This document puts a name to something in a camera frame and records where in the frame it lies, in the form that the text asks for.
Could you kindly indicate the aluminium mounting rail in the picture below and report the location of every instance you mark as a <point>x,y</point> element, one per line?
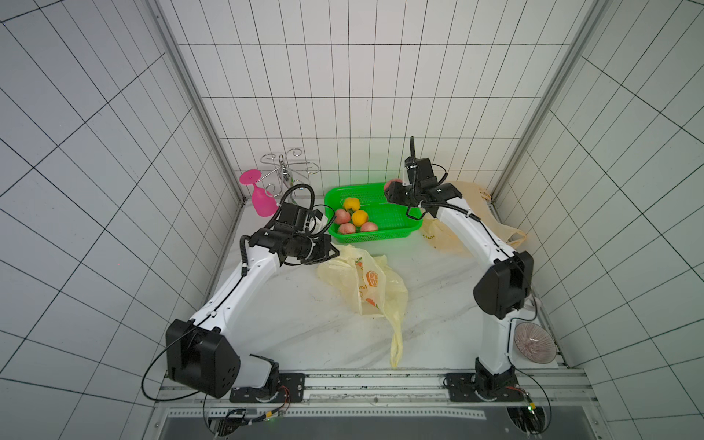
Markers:
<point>389,393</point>

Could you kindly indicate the pink peach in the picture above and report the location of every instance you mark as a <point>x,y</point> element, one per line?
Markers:
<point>347,229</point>
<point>392,182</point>
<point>342,217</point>
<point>369,227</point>

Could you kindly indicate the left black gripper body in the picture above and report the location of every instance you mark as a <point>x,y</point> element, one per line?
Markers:
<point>312,249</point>

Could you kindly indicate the silver metal glass rack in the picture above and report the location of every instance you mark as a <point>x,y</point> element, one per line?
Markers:
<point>284,170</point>

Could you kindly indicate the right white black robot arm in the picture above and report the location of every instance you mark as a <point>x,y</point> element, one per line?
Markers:
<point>501,291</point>

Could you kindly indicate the yellow printed plastic bag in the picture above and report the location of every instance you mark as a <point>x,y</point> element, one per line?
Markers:
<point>370,287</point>

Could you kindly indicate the yellow bell pepper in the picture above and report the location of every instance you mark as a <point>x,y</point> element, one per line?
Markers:
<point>351,205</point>

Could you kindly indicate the pink plastic wine glass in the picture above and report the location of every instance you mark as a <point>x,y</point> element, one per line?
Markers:
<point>263,202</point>

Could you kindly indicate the green plastic basket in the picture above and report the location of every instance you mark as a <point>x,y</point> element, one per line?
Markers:
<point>394,221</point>

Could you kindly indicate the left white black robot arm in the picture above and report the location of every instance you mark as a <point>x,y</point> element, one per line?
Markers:
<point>201,352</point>

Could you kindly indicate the orange yellow fruit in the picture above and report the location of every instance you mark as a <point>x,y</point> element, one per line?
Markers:
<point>359,218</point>

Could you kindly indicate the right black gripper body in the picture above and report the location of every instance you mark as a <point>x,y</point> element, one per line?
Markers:
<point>398,194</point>

